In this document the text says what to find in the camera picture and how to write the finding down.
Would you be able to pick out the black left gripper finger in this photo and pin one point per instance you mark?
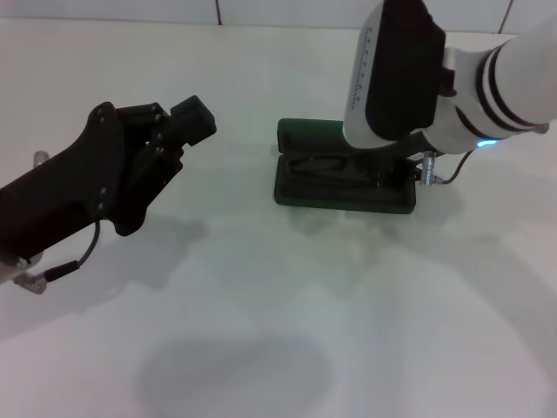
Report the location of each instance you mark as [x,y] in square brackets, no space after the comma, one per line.
[187,111]
[202,130]

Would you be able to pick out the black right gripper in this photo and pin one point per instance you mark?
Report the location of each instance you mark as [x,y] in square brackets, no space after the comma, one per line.
[411,148]

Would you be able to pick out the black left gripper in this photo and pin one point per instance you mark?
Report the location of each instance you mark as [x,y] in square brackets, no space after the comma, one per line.
[56,200]

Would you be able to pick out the green glasses case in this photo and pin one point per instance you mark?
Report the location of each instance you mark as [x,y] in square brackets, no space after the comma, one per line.
[344,202]

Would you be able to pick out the black glasses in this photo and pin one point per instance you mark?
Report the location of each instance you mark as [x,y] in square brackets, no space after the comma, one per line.
[317,167]

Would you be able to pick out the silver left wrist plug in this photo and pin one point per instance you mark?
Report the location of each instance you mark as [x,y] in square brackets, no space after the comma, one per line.
[40,157]

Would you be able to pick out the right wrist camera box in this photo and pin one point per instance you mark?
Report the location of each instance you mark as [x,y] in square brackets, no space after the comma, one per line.
[391,78]

